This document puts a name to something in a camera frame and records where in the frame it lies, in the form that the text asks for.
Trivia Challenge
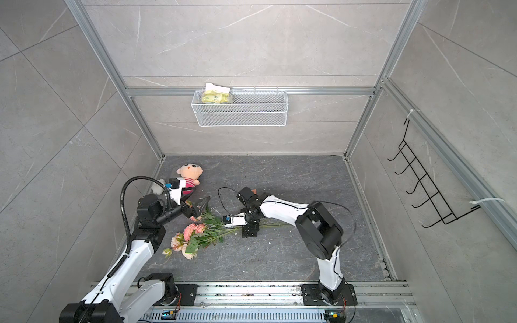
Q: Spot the artificial pink flower bouquet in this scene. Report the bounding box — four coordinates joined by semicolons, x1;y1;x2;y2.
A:
162;205;284;261

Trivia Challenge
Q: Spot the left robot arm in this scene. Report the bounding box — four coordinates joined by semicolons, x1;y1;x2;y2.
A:
59;194;210;322

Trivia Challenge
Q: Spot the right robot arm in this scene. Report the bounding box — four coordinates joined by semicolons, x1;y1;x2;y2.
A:
230;187;346;304

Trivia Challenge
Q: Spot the pink plush doll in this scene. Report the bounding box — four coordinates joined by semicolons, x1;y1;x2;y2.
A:
176;163;203;197

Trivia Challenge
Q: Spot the small grey plush toy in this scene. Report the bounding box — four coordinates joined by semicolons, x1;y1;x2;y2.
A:
150;179;166;195

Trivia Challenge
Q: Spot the yellow green packet in basket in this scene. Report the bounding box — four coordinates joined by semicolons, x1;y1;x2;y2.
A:
201;83;233;104

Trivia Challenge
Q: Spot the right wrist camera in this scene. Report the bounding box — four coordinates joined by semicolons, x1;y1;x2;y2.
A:
222;213;247;227

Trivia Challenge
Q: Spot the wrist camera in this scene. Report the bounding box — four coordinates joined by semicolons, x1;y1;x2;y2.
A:
222;213;247;227
165;178;187;205

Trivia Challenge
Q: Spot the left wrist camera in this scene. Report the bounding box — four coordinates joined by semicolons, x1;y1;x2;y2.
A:
165;178;187;205

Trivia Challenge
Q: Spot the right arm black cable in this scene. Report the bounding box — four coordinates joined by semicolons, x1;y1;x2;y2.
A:
217;186;358;248

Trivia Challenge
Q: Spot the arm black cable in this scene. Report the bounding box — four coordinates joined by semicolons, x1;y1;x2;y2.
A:
120;175;174;255
217;186;358;248

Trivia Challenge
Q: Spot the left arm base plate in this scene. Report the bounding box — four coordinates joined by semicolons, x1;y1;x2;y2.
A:
158;283;199;306

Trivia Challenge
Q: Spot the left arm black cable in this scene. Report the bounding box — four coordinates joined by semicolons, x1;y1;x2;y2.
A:
120;175;174;255

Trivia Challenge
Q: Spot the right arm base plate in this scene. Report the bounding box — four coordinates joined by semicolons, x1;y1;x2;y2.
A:
301;282;358;306

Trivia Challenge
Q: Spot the white wire wall basket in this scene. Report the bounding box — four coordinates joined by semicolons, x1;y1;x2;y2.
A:
191;90;289;127

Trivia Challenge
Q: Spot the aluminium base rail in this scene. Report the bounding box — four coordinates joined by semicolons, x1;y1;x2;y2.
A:
125;281;421;322

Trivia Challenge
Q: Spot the black wall hook rack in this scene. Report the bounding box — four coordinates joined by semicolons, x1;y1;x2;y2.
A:
387;119;481;229

